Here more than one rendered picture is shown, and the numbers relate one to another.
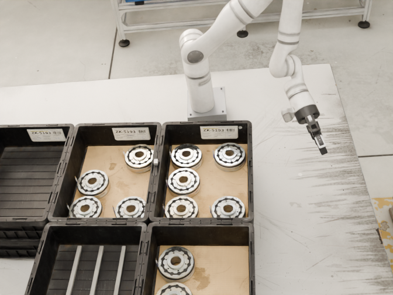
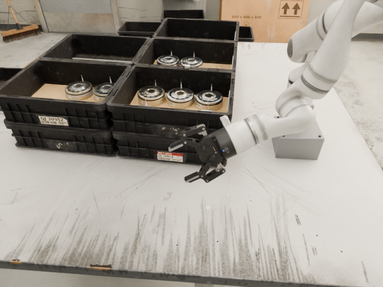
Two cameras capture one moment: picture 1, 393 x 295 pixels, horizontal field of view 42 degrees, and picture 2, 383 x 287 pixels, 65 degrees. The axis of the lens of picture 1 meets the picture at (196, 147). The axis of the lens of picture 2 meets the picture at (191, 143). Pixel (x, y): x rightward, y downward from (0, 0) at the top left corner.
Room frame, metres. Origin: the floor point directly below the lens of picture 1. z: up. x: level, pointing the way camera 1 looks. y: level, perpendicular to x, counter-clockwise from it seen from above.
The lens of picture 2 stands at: (1.06, -0.94, 1.43)
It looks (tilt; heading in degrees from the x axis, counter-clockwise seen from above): 39 degrees down; 90
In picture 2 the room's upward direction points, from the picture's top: straight up
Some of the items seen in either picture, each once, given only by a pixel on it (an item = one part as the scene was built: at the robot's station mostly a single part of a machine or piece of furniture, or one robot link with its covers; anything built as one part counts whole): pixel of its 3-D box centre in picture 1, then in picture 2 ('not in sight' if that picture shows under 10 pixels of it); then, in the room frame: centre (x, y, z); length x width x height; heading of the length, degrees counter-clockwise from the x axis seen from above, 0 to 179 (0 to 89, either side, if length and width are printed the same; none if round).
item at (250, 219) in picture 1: (204, 169); (175, 89); (1.01, -0.02, 0.92); 0.40 x 0.30 x 0.02; 171
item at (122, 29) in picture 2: not in sight; (143, 44); (0.60, 1.98, 0.31); 0.40 x 0.30 x 0.34; 175
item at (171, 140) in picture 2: not in sight; (177, 126); (1.01, -0.02, 0.76); 0.40 x 0.30 x 0.12; 171
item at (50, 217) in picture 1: (109, 170); (188, 54); (1.06, 0.28, 0.92); 0.40 x 0.30 x 0.02; 171
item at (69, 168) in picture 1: (112, 180); (189, 66); (1.06, 0.28, 0.87); 0.40 x 0.30 x 0.11; 171
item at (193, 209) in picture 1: (181, 209); (151, 92); (0.91, 0.07, 0.86); 0.10 x 0.10 x 0.01
